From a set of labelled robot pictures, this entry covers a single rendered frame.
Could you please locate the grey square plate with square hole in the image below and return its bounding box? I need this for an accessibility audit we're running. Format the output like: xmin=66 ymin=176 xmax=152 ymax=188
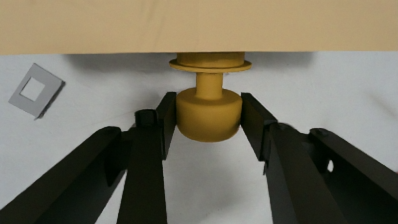
xmin=8 ymin=63 xmax=64 ymax=121

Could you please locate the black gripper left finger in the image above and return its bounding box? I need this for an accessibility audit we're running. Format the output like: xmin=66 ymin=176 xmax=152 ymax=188
xmin=0 ymin=92 xmax=176 ymax=224

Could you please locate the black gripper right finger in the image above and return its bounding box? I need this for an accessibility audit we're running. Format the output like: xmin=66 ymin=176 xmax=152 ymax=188
xmin=240 ymin=92 xmax=398 ymax=224

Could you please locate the tan wooden board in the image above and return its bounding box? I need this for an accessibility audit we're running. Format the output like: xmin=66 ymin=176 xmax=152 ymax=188
xmin=0 ymin=0 xmax=398 ymax=55

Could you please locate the yellow door knob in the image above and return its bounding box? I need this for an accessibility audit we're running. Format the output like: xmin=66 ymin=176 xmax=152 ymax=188
xmin=169 ymin=51 xmax=252 ymax=143

